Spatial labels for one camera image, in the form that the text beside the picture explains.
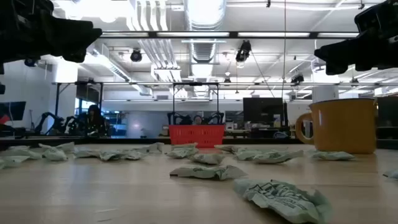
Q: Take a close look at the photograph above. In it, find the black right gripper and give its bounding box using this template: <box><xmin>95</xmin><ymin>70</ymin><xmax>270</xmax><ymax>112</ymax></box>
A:
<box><xmin>313</xmin><ymin>0</ymin><xmax>398</xmax><ymax>75</ymax></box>

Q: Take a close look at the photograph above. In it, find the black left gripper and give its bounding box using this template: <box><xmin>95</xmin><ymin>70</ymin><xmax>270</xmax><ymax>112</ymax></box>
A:
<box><xmin>0</xmin><ymin>0</ymin><xmax>103</xmax><ymax>65</ymax></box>

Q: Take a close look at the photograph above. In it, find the yellow enamel mug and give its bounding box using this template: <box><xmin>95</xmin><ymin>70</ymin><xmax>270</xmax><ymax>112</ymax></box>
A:
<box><xmin>295</xmin><ymin>98</ymin><xmax>377</xmax><ymax>155</ymax></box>

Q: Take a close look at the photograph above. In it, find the large black monitor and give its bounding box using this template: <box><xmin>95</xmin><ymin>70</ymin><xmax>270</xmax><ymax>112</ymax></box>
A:
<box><xmin>243</xmin><ymin>97</ymin><xmax>289</xmax><ymax>128</ymax></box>

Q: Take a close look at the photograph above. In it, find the dark blue monitor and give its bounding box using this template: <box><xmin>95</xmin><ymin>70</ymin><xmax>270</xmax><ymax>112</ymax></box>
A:
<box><xmin>0</xmin><ymin>101</ymin><xmax>27</xmax><ymax>121</ymax></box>

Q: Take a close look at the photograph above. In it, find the black overhead light bar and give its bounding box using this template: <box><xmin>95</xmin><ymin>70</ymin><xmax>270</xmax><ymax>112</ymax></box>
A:
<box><xmin>99</xmin><ymin>30</ymin><xmax>361</xmax><ymax>40</ymax></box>

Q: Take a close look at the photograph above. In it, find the red plastic basket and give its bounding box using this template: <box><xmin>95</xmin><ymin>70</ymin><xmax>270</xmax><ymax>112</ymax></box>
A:
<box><xmin>169</xmin><ymin>124</ymin><xmax>226</xmax><ymax>149</ymax></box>

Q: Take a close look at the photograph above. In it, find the thin hanging cable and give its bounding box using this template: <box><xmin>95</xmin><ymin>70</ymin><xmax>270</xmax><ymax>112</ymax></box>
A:
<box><xmin>281</xmin><ymin>0</ymin><xmax>287</xmax><ymax>99</ymax></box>

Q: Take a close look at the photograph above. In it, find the black background rig frame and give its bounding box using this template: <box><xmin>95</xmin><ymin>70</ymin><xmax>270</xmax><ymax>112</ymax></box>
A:
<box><xmin>172</xmin><ymin>82</ymin><xmax>220</xmax><ymax>126</ymax></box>
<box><xmin>51</xmin><ymin>80</ymin><xmax>105</xmax><ymax>138</ymax></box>

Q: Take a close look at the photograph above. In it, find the black aluminium table frame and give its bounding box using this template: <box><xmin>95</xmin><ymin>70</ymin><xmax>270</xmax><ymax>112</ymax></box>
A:
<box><xmin>0</xmin><ymin>135</ymin><xmax>398</xmax><ymax>151</ymax></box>

